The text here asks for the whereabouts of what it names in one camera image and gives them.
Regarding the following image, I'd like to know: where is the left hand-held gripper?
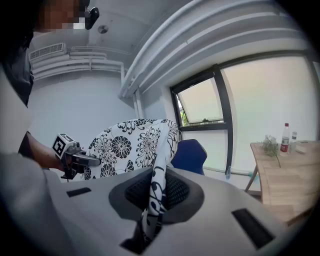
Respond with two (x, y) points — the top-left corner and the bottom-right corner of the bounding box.
(51, 132), (102, 181)

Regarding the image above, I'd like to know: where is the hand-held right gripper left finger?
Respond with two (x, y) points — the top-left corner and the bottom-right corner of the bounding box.
(109, 166), (153, 221)

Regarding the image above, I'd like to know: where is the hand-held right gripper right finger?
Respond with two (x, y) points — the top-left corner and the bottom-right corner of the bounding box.
(161, 166), (205, 225)

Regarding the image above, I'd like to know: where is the white black floral cushion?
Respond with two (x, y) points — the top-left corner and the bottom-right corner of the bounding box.
(81, 118), (181, 242)

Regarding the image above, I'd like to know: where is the blue upholstered armchair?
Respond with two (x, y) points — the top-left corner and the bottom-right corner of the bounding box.
(170, 138), (208, 176)

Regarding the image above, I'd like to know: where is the person's left forearm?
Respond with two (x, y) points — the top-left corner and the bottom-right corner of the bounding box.
(18, 131), (66, 173)

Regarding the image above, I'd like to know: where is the green plant sprig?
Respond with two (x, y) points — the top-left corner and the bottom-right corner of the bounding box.
(261, 134), (282, 169)

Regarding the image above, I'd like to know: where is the wooden table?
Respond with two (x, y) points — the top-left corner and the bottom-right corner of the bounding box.
(244, 140), (320, 226)

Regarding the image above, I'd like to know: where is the open tilted window sash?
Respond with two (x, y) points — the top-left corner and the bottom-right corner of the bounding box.
(176, 77), (225, 126)

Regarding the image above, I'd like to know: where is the white pipe bundle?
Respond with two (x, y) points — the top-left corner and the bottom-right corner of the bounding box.
(31, 51), (126, 81)

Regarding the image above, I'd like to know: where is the red-capped plastic bottle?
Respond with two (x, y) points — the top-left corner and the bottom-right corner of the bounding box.
(279, 122), (291, 157)

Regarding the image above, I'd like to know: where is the small clear bottle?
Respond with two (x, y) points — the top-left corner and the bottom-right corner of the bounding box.
(289, 131), (299, 155)

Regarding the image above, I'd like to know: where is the white air vent grille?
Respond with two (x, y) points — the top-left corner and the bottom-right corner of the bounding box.
(29, 42), (67, 61)

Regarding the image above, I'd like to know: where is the person's black top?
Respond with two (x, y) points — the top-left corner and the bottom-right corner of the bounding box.
(0, 26), (35, 108)

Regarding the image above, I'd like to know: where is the black window frame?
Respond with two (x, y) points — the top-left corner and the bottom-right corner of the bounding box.
(169, 49), (320, 176)

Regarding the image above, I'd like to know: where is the black head-worn camera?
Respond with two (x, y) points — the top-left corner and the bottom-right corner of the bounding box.
(84, 6), (100, 31)

